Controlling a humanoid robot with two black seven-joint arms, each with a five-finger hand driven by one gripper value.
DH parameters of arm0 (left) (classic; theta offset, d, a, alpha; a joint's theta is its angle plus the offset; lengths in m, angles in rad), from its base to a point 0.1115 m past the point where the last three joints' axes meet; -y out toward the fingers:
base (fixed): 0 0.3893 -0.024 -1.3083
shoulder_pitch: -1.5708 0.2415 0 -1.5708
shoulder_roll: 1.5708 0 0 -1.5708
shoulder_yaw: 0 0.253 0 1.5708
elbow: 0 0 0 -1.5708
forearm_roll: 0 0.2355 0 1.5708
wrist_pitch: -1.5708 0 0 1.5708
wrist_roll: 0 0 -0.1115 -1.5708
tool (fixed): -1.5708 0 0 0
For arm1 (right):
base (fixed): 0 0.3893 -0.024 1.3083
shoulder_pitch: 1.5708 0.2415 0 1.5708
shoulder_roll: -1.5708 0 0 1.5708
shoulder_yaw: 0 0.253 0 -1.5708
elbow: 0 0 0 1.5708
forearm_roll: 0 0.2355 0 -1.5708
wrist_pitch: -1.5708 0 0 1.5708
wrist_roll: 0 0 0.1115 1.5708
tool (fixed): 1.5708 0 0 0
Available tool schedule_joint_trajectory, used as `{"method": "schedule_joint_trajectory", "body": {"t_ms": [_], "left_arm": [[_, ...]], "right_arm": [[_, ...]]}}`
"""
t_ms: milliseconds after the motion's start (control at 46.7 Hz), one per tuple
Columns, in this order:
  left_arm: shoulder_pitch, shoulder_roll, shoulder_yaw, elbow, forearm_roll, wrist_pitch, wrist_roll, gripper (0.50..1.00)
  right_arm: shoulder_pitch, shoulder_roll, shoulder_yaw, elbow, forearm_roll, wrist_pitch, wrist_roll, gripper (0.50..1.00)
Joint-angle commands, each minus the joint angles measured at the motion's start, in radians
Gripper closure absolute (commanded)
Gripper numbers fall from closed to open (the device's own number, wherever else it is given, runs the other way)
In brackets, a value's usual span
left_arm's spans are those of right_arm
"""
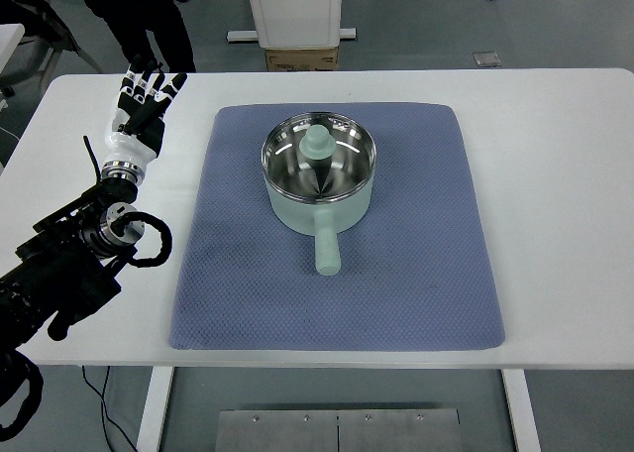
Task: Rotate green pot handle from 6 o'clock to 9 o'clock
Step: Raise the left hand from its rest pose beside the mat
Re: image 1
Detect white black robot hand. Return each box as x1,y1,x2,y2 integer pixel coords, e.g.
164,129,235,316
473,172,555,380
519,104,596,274
105,56,187,167

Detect green pot with handle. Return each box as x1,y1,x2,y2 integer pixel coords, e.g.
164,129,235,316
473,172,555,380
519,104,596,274
261,112,376,276

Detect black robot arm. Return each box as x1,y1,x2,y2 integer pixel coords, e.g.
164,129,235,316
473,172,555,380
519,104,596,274
1,173,169,441

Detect person in black clothes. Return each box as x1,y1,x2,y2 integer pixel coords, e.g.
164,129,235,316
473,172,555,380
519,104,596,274
84,0,196,73

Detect white cabinet on stand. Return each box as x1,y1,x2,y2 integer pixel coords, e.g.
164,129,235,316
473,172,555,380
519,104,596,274
227,0,357,50

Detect cardboard box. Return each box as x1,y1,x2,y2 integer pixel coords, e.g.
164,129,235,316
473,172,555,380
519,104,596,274
264,48,339,72

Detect left white table leg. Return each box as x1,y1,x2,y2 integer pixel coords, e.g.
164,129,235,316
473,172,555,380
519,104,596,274
136,366,175,452

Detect white table leg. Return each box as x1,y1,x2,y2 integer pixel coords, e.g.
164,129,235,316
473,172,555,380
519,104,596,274
501,369,542,452
136,366,175,452

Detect blue textured mat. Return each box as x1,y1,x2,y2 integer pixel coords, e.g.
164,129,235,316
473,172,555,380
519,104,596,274
167,102,507,353

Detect grey floor socket cover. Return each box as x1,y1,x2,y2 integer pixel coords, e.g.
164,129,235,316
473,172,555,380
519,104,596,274
473,52,502,68

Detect metal floor plate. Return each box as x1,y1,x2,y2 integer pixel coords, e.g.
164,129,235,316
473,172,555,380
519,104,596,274
215,408,464,451

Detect right white table leg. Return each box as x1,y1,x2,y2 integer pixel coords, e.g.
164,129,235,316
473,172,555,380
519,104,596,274
501,369,542,452

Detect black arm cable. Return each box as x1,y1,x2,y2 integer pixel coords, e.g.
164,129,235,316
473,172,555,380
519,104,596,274
82,135,174,269

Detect black floor cable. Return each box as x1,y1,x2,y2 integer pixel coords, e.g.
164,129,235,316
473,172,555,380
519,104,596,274
80,366,138,452

